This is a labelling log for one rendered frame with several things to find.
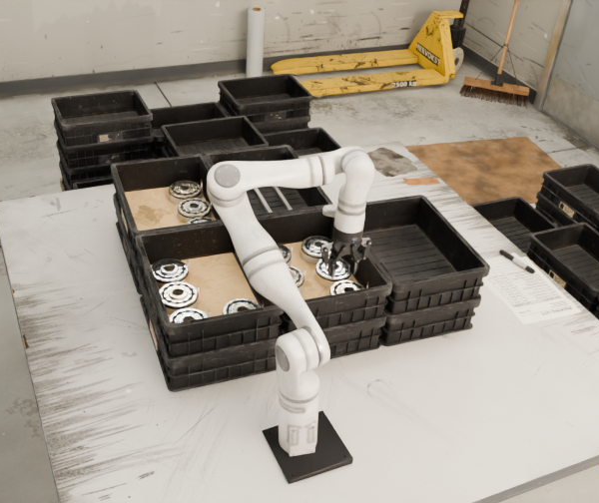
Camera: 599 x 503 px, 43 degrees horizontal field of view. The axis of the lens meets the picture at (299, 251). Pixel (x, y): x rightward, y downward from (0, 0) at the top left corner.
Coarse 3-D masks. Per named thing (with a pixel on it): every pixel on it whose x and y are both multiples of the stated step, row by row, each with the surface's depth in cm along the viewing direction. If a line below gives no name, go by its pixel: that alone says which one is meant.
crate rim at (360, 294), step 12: (276, 216) 218; (288, 216) 219; (372, 264) 203; (384, 276) 198; (372, 288) 194; (384, 288) 194; (312, 300) 188; (324, 300) 189; (336, 300) 190; (348, 300) 192
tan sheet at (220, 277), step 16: (208, 256) 216; (224, 256) 217; (192, 272) 209; (208, 272) 210; (224, 272) 210; (240, 272) 211; (208, 288) 204; (224, 288) 205; (240, 288) 205; (208, 304) 199; (224, 304) 199
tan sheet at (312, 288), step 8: (296, 248) 223; (296, 256) 219; (296, 264) 216; (304, 264) 216; (312, 264) 217; (312, 272) 214; (304, 280) 210; (312, 280) 211; (352, 280) 212; (304, 288) 208; (312, 288) 208; (320, 288) 208; (328, 288) 208; (304, 296) 205; (312, 296) 205
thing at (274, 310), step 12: (192, 228) 210; (204, 228) 210; (144, 252) 199; (144, 264) 195; (156, 288) 187; (156, 300) 184; (240, 312) 182; (252, 312) 182; (264, 312) 184; (276, 312) 185; (168, 324) 176; (180, 324) 177; (192, 324) 177; (204, 324) 179; (216, 324) 180; (228, 324) 182
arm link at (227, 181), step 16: (288, 160) 176; (304, 160) 175; (208, 176) 170; (224, 176) 169; (240, 176) 170; (256, 176) 170; (272, 176) 171; (288, 176) 173; (304, 176) 174; (320, 176) 174; (224, 192) 169; (240, 192) 170
